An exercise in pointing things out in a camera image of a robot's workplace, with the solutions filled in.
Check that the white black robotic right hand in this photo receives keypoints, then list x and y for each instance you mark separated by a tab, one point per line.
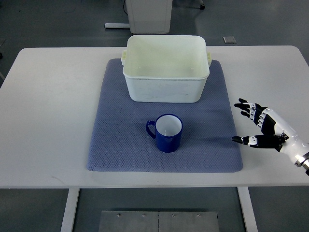
276	132

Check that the blue mug white inside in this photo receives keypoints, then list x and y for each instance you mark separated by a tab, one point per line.
167	132

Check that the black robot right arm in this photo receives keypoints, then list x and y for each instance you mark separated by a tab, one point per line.
303	161

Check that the white plastic box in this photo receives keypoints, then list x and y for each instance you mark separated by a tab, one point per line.
166	68

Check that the white table right leg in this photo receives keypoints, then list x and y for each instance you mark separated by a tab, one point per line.
247	209

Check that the white table leg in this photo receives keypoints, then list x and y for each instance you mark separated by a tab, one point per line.
70	210
247	209

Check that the small grey floor plate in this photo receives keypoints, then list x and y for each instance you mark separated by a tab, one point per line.
229	40

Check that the blue quilted mat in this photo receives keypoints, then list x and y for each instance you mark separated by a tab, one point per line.
120	142

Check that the grey metal floor bar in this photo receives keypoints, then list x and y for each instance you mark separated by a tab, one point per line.
117	26

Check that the white table left leg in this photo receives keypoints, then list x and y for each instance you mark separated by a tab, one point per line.
70	210

